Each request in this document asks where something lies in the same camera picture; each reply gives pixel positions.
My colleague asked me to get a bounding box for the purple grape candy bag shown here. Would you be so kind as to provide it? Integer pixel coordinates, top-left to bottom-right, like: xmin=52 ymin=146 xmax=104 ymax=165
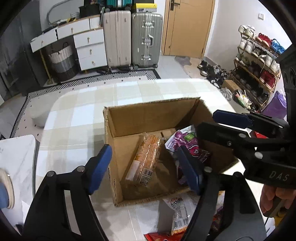
xmin=165 ymin=125 xmax=210 ymax=163

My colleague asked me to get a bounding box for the orange cracker sleeve pack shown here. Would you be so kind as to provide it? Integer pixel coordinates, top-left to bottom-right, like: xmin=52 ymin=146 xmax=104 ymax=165
xmin=125 ymin=133 xmax=161 ymax=187

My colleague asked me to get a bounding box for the white orange noodle snack bag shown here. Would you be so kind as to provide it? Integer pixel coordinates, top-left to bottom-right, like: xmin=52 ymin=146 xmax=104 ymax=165
xmin=163 ymin=192 xmax=200 ymax=235

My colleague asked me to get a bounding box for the red chips snack bag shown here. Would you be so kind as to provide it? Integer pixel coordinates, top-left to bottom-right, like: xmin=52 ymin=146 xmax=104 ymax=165
xmin=144 ymin=232 xmax=184 ymax=241

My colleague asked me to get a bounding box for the person's right hand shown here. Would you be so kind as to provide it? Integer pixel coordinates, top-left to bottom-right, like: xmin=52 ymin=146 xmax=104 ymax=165
xmin=259 ymin=185 xmax=296 ymax=215

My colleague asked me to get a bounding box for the white trash bin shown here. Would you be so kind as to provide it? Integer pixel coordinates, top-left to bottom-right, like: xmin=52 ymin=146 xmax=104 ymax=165
xmin=232 ymin=89 xmax=254 ymax=111

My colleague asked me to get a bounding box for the checked tablecloth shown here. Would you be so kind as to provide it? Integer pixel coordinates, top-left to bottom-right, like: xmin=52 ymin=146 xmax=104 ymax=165
xmin=36 ymin=78 xmax=243 ymax=240

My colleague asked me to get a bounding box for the SF cardboard box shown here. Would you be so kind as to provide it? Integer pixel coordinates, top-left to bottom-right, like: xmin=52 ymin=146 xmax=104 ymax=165
xmin=102 ymin=97 xmax=239 ymax=207

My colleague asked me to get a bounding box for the wooden shoe rack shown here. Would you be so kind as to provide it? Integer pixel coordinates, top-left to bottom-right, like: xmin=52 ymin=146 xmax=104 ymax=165
xmin=229 ymin=33 xmax=281 ymax=112

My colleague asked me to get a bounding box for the round grey pouf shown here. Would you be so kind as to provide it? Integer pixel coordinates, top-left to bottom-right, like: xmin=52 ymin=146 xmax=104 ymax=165
xmin=29 ymin=94 xmax=59 ymax=128

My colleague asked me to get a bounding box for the white marble side table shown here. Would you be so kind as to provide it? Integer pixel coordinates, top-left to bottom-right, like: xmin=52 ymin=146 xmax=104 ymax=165
xmin=1 ymin=135 xmax=38 ymax=228

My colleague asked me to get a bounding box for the beige bowl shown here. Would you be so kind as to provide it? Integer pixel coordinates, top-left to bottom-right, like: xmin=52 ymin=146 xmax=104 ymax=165
xmin=1 ymin=169 xmax=15 ymax=209

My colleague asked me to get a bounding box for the woven laundry basket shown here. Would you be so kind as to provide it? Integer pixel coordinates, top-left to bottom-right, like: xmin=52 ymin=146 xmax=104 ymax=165
xmin=48 ymin=42 xmax=78 ymax=82

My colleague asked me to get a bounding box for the blue bowl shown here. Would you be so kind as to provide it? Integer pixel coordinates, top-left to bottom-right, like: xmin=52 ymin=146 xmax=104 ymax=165
xmin=0 ymin=183 xmax=9 ymax=209

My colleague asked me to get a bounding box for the wooden door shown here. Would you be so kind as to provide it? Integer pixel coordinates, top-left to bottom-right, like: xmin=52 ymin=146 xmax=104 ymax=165
xmin=161 ymin=0 xmax=216 ymax=58

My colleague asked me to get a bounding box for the white drawer desk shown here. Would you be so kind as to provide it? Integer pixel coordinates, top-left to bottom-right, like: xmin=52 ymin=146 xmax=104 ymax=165
xmin=30 ymin=15 xmax=107 ymax=71

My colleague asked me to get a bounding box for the beige hard suitcase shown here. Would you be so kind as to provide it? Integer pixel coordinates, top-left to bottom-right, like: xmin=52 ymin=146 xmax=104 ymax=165
xmin=103 ymin=11 xmax=132 ymax=68

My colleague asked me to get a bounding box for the silver aluminium suitcase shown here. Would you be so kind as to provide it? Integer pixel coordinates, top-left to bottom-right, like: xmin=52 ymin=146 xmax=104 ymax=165
xmin=132 ymin=12 xmax=163 ymax=68

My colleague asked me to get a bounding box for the stack of shoe boxes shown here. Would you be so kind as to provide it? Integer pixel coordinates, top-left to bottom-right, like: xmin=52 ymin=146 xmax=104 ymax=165
xmin=132 ymin=0 xmax=158 ymax=13

